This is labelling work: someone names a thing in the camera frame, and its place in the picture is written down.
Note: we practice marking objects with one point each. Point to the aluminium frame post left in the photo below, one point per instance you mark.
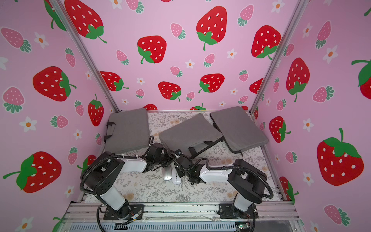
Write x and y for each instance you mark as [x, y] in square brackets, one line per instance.
[75, 36]

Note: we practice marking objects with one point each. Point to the grey laptop bag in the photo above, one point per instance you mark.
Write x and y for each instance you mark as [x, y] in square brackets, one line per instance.
[240, 133]
[127, 131]
[192, 137]

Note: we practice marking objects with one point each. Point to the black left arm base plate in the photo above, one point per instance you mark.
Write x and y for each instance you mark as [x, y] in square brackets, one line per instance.
[126, 212]

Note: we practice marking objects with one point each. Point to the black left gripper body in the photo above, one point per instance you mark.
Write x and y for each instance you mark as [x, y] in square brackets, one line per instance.
[164, 159]

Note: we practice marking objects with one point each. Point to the silver computer mouse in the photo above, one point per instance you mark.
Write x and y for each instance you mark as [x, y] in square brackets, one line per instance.
[167, 173]

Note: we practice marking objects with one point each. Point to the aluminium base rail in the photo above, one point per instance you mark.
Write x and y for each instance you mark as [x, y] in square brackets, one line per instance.
[185, 217]

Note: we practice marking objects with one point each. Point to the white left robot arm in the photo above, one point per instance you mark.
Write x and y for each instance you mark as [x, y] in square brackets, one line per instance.
[99, 178]

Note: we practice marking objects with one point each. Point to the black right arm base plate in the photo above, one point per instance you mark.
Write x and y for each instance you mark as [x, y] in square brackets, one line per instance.
[228, 211]

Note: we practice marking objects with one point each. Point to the white computer mouse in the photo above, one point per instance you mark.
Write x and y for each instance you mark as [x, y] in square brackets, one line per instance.
[176, 179]

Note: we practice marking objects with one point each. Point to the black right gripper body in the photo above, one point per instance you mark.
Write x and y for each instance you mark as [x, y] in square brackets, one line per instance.
[183, 171]

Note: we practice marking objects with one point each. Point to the aluminium frame post right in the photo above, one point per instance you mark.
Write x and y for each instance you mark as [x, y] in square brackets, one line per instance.
[292, 24]

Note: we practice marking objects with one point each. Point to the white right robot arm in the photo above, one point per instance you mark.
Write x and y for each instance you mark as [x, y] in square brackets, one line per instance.
[249, 182]

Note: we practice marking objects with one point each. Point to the floral patterned table mat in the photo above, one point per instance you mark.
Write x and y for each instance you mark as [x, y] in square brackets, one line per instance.
[151, 186]

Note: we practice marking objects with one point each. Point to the aluminium frame post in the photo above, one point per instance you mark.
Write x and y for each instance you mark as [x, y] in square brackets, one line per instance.
[292, 24]
[75, 36]

